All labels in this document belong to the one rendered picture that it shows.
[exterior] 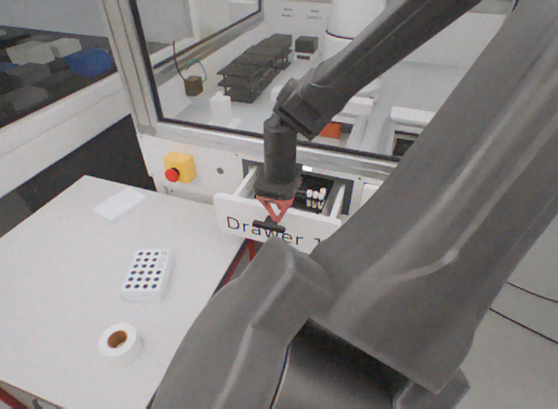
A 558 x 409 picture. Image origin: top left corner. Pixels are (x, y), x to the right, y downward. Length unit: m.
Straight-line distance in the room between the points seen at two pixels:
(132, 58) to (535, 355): 1.85
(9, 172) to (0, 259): 0.27
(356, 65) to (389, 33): 0.05
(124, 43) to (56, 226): 0.53
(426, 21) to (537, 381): 1.62
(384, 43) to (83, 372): 0.74
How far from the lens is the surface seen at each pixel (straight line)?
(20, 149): 1.25
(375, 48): 0.42
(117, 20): 0.94
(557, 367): 1.92
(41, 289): 0.97
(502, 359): 1.82
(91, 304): 0.88
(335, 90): 0.48
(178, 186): 1.09
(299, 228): 0.75
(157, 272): 0.84
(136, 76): 0.96
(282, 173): 0.59
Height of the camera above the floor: 1.41
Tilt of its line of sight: 41 degrees down
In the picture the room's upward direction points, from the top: straight up
